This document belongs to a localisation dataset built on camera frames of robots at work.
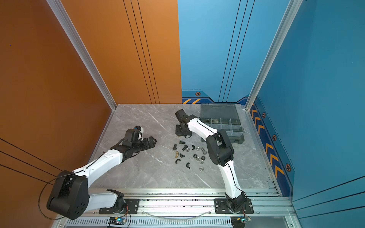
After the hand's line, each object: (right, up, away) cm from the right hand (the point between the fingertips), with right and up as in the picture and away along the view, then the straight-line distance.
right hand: (179, 133), depth 99 cm
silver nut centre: (+12, -15, -9) cm, 22 cm away
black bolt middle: (+4, -9, -5) cm, 11 cm away
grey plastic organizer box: (+34, +12, +11) cm, 38 cm away
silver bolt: (+17, -12, -7) cm, 22 cm away
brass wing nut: (-1, -13, -7) cm, 15 cm away
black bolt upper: (+2, -6, -2) cm, 7 cm away
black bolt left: (-3, -10, -5) cm, 11 cm away
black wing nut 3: (-1, -16, -10) cm, 19 cm away
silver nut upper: (+13, -10, -3) cm, 16 cm away
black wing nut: (+10, -9, -2) cm, 14 cm away
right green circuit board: (+33, -40, -29) cm, 60 cm away
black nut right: (+15, -15, -8) cm, 23 cm away
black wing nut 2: (+2, -14, -7) cm, 16 cm away
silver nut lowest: (+14, -20, -12) cm, 28 cm away
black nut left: (+10, -14, -7) cm, 19 cm away
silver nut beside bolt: (+5, -10, -5) cm, 13 cm away
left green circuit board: (-29, -41, -28) cm, 58 cm away
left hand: (-17, -3, -9) cm, 20 cm away
